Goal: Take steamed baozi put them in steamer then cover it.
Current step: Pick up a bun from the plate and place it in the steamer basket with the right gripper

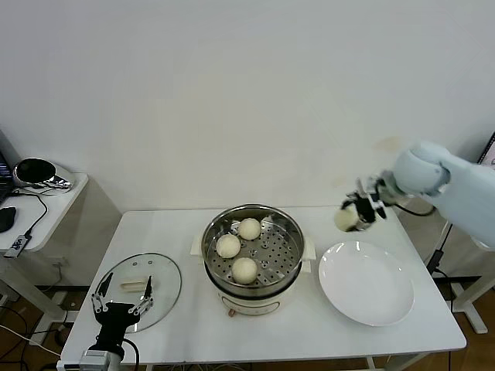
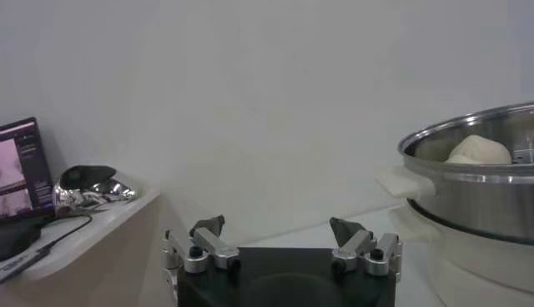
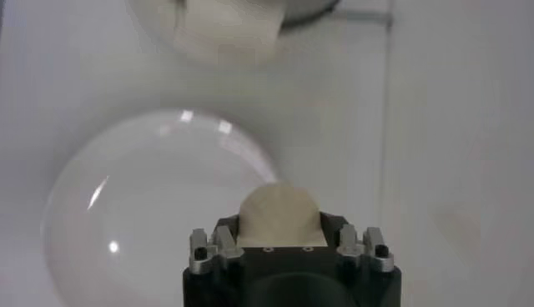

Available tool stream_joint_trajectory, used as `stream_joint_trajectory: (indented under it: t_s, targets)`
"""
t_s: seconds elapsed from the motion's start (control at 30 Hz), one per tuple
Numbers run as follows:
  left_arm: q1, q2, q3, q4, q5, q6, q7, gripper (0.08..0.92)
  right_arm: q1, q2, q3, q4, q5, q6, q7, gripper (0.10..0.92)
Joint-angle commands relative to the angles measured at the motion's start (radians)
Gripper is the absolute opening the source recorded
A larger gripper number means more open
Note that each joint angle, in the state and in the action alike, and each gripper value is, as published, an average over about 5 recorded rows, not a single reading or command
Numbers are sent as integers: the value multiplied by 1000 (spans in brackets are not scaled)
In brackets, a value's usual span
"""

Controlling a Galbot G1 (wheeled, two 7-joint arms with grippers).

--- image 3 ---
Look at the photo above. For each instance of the round white plate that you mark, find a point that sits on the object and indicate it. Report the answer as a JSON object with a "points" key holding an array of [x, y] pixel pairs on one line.
{"points": [[146, 208]]}

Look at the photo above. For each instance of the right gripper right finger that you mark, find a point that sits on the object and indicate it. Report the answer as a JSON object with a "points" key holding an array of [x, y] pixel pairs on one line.
{"points": [[354, 246]]}

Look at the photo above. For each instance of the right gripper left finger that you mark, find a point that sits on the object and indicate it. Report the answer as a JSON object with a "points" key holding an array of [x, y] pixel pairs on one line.
{"points": [[223, 246]]}

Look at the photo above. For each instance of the white steamed baozi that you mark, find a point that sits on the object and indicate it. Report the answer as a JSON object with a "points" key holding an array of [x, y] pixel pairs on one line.
{"points": [[279, 212]]}

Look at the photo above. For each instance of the stainless steel steamer basket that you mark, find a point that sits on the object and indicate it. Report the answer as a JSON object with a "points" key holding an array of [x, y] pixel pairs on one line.
{"points": [[233, 25]]}

